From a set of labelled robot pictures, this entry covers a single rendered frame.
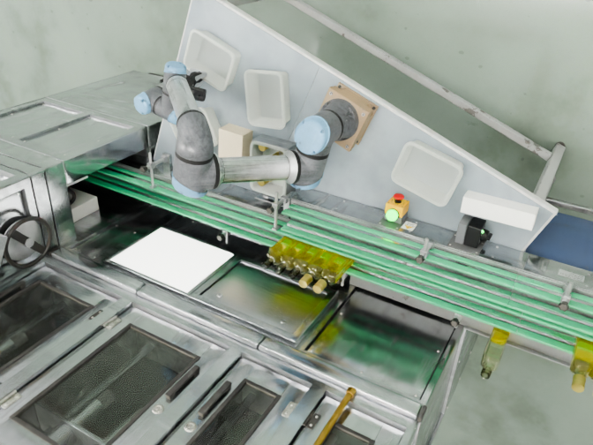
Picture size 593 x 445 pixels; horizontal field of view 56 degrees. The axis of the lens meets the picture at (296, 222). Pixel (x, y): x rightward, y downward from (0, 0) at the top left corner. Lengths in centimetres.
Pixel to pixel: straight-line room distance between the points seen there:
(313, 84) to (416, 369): 109
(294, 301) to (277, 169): 54
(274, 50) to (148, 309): 108
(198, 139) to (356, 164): 72
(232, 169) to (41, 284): 99
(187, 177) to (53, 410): 81
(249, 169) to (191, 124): 25
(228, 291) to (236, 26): 102
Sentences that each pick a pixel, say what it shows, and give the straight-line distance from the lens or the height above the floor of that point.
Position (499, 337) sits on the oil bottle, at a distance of 207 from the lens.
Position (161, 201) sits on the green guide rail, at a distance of 261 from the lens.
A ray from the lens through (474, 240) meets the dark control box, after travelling 204.
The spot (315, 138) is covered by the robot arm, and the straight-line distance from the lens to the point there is 184.
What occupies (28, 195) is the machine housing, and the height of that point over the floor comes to 142.
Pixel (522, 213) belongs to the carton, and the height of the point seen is 81.
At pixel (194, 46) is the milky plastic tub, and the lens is 239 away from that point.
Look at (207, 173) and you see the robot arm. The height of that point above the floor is 135.
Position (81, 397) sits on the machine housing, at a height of 184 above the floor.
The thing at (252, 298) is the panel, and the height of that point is 120.
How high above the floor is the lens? 260
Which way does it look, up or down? 49 degrees down
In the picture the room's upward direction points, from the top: 130 degrees counter-clockwise
